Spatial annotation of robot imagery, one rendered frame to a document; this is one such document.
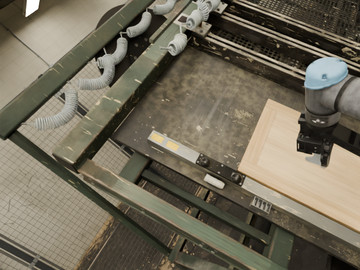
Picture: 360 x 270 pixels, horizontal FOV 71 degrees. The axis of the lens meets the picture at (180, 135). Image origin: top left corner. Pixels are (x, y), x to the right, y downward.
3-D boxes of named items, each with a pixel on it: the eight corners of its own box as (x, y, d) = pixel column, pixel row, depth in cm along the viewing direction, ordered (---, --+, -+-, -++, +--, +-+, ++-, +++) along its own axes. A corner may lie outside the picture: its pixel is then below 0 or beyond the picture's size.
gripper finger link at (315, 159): (306, 162, 78) (306, 144, 71) (328, 167, 74) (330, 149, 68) (304, 170, 76) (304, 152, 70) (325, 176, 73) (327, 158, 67)
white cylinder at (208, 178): (203, 181, 100) (220, 190, 99) (204, 178, 97) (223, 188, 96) (205, 175, 101) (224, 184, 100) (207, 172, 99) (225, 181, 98)
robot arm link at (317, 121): (345, 95, 58) (337, 120, 54) (343, 109, 61) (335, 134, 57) (309, 92, 62) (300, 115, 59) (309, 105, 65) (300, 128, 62)
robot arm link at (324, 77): (336, 83, 47) (295, 71, 53) (331, 123, 54) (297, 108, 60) (361, 60, 48) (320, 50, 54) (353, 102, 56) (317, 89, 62)
